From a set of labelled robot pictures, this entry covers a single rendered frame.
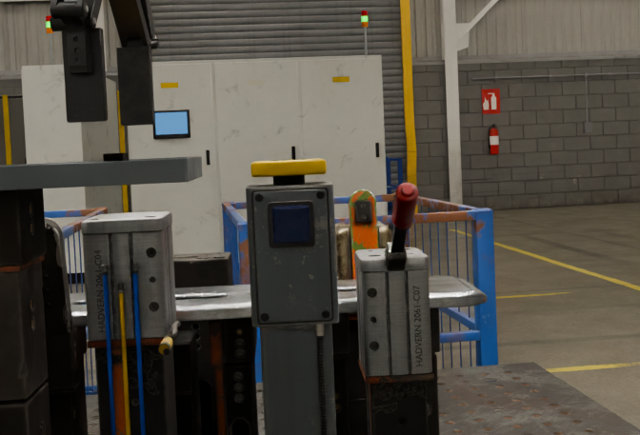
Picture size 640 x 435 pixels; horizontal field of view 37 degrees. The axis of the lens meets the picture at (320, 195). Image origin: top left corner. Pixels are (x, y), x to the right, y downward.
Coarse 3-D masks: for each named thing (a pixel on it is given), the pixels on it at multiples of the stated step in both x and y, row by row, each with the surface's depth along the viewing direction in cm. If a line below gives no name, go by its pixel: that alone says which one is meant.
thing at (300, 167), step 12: (252, 168) 76; (264, 168) 76; (276, 168) 76; (288, 168) 76; (300, 168) 76; (312, 168) 76; (324, 168) 76; (276, 180) 78; (288, 180) 78; (300, 180) 78
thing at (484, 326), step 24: (240, 216) 319; (384, 216) 295; (432, 216) 297; (456, 216) 298; (480, 216) 299; (240, 240) 288; (408, 240) 413; (456, 240) 335; (480, 240) 299; (240, 264) 289; (480, 264) 300; (480, 288) 300; (456, 312) 335; (480, 312) 300; (456, 336) 300; (480, 336) 301; (480, 360) 302
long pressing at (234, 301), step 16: (176, 288) 119; (192, 288) 119; (208, 288) 118; (224, 288) 118; (240, 288) 117; (352, 288) 115; (432, 288) 110; (448, 288) 110; (464, 288) 109; (176, 304) 108; (192, 304) 107; (208, 304) 104; (224, 304) 104; (240, 304) 104; (352, 304) 104; (432, 304) 104; (448, 304) 104; (464, 304) 105; (480, 304) 106; (80, 320) 103; (192, 320) 103
